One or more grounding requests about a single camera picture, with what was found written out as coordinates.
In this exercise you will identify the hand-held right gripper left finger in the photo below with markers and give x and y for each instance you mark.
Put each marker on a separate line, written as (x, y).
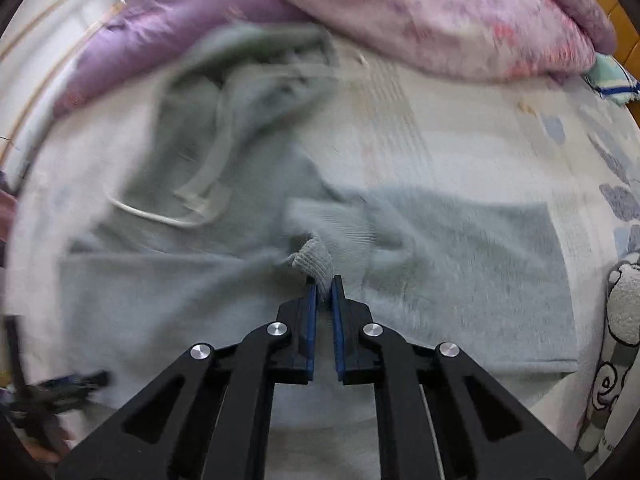
(311, 310)

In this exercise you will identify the cartoon print pillow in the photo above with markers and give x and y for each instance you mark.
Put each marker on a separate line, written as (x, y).
(617, 350)

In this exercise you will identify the pink floral quilt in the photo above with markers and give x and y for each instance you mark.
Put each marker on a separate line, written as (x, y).
(450, 15)

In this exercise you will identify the pale patterned bed sheet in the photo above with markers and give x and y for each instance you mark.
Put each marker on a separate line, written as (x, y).
(450, 135)

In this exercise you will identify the grey-green hooded sweatshirt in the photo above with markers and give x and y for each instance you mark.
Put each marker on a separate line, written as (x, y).
(210, 260)

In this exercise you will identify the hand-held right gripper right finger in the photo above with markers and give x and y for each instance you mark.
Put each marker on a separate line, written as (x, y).
(339, 310)

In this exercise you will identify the purple quilt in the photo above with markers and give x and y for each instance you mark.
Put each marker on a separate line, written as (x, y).
(165, 35)

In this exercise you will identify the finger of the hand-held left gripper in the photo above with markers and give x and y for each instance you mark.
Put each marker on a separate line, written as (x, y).
(65, 384)

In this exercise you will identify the green striped cloth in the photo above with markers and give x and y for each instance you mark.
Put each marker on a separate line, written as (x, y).
(612, 77)

